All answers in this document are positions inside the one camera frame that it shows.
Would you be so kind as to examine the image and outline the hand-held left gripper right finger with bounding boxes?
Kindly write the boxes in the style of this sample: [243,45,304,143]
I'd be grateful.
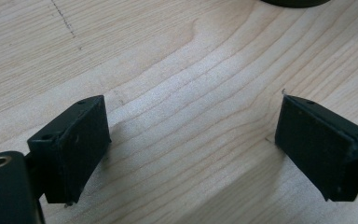
[274,93,358,203]

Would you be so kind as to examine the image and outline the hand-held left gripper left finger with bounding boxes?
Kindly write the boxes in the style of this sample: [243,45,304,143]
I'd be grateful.
[26,94,112,206]

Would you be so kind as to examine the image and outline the dark round object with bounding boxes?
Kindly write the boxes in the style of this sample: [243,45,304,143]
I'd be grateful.
[259,0,332,9]

